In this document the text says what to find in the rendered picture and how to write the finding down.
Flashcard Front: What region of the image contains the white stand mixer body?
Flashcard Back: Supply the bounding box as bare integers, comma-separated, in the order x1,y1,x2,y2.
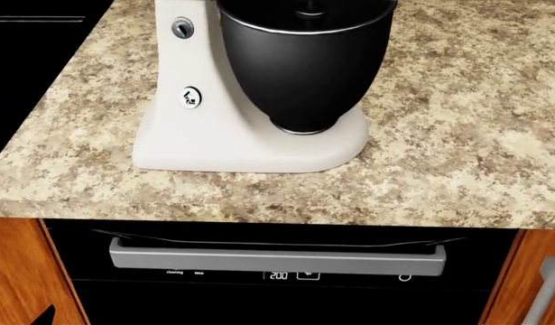
131,0,370,173

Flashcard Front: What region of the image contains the brown wooden cabinet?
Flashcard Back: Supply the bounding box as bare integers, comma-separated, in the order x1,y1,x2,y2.
478,227,555,325
0,217,89,325

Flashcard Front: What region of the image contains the black mixing bowl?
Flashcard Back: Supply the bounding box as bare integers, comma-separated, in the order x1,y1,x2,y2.
216,0,394,135

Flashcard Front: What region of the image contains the black cooktop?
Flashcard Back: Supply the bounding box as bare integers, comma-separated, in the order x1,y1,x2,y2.
0,0,114,157

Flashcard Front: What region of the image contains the black dishwasher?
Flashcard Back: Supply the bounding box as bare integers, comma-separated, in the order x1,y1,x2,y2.
42,218,520,325

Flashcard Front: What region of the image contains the white round release button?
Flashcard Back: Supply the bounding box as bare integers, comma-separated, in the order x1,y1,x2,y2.
180,87,203,110

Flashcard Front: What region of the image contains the grey speed knob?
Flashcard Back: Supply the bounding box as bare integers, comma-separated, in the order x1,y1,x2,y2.
171,16,196,39

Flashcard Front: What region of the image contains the grey dishwasher handle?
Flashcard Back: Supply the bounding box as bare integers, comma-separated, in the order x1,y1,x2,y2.
108,236,448,279

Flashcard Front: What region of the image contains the grey cabinet handle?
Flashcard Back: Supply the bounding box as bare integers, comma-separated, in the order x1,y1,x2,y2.
520,255,555,325

